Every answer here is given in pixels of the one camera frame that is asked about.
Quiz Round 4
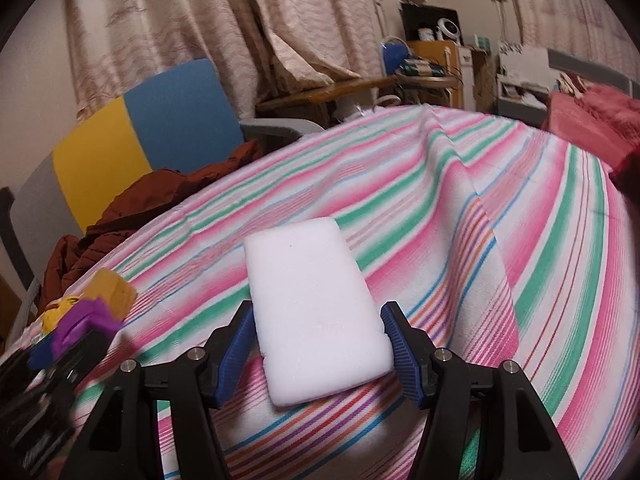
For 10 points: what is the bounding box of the striped pink green cloth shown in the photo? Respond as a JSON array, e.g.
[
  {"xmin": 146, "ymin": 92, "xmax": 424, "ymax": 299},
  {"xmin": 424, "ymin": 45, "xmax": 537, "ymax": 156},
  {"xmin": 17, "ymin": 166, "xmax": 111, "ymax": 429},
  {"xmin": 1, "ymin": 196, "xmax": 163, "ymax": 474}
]
[{"xmin": 72, "ymin": 106, "xmax": 639, "ymax": 479}]

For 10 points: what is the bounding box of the red bed cover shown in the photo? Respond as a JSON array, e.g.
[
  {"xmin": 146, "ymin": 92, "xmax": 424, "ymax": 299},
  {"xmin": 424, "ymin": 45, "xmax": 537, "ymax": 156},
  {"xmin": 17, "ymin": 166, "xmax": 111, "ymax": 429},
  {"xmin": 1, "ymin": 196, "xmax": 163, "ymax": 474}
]
[{"xmin": 544, "ymin": 84, "xmax": 639, "ymax": 207}]

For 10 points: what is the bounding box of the yellow plush toy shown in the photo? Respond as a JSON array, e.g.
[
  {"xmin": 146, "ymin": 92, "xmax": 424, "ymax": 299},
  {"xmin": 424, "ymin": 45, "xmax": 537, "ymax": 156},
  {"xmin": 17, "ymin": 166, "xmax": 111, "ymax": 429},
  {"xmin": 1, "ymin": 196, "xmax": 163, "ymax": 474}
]
[{"xmin": 40, "ymin": 269, "xmax": 138, "ymax": 335}]

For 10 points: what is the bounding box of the patterned beige curtain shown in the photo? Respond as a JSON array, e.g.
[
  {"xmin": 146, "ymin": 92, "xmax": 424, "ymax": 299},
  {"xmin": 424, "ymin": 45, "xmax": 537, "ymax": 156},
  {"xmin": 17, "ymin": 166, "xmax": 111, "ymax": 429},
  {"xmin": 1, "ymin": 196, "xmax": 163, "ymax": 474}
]
[{"xmin": 66, "ymin": 0, "xmax": 381, "ymax": 119}]

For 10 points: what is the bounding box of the dark red blanket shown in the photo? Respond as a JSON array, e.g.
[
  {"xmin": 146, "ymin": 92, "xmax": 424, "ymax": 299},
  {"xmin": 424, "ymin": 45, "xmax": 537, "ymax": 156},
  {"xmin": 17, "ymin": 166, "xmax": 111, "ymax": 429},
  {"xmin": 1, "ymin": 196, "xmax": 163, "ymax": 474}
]
[{"xmin": 36, "ymin": 140, "xmax": 264, "ymax": 312}]

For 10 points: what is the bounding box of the wooden side table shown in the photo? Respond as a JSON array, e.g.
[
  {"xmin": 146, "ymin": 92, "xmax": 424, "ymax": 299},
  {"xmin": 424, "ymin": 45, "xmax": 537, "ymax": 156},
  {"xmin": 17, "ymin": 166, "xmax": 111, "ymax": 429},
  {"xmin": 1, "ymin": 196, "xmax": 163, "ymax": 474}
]
[{"xmin": 255, "ymin": 75, "xmax": 458, "ymax": 113}]

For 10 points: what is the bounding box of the white foam block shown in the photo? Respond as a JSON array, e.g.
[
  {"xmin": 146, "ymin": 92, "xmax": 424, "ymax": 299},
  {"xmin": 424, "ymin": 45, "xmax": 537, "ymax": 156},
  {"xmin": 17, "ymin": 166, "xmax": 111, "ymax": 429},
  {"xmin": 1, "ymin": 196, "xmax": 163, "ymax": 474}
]
[{"xmin": 244, "ymin": 218, "xmax": 394, "ymax": 408}]

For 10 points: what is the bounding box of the blue round fan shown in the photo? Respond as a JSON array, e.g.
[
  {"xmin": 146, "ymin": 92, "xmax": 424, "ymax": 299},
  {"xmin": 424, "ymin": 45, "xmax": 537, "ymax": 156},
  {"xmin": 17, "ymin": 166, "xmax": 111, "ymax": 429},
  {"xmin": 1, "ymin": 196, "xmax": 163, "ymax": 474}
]
[{"xmin": 380, "ymin": 36, "xmax": 411, "ymax": 76}]

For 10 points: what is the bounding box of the purple toy block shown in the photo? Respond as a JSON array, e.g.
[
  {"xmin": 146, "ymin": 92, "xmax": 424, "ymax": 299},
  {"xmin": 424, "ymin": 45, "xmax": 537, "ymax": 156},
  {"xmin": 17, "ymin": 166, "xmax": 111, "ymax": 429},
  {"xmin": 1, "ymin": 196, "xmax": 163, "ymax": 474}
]
[{"xmin": 51, "ymin": 297, "xmax": 122, "ymax": 360}]

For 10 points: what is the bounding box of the wooden cabinet with clutter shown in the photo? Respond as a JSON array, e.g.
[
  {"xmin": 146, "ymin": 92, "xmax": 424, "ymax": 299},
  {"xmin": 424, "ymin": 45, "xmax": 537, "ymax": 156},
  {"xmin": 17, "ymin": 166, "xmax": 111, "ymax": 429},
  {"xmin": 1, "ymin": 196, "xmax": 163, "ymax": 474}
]
[{"xmin": 400, "ymin": 3, "xmax": 496, "ymax": 113}]

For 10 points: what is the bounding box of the grey yellow blue chair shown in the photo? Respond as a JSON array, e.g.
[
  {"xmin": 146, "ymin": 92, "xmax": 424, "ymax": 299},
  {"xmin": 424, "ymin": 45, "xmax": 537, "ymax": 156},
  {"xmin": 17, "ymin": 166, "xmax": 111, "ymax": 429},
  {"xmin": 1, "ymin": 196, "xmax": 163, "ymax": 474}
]
[{"xmin": 10, "ymin": 58, "xmax": 322, "ymax": 280}]

